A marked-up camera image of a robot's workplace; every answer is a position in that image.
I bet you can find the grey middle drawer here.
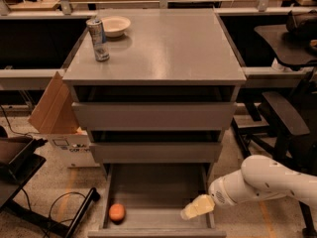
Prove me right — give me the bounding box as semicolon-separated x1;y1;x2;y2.
90;131;222;164

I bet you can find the silver blue drink can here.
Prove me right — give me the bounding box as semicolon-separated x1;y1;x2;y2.
86;18;110;61

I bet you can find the grey top drawer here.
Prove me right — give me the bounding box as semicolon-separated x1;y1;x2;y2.
72;85;236;131

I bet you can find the grey drawer cabinet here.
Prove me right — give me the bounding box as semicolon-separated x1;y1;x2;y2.
61;7;248;177

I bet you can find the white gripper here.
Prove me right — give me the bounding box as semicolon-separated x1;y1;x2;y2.
180;170;252;220

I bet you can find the grey drawer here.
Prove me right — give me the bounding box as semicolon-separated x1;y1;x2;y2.
72;85;236;131
88;164;226;238
90;131;222;164

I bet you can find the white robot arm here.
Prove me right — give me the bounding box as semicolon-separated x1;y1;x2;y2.
180;155;317;220

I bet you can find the open cardboard box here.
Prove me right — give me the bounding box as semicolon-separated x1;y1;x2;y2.
28;72;98;168

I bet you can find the black office chair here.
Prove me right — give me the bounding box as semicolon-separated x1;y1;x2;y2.
231;69;317;238

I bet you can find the black stand on left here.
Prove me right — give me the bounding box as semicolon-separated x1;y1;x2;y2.
0;126;100;238

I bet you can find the white ceramic bowl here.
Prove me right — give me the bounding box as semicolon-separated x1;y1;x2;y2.
101;16;131;38

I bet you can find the black floor cable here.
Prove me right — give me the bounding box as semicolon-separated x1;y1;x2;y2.
19;187;87;238

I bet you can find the orange fruit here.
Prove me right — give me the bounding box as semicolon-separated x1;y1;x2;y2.
109;203;126;222

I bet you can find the grey bottom drawer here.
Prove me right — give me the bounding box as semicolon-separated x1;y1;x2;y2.
88;164;226;238

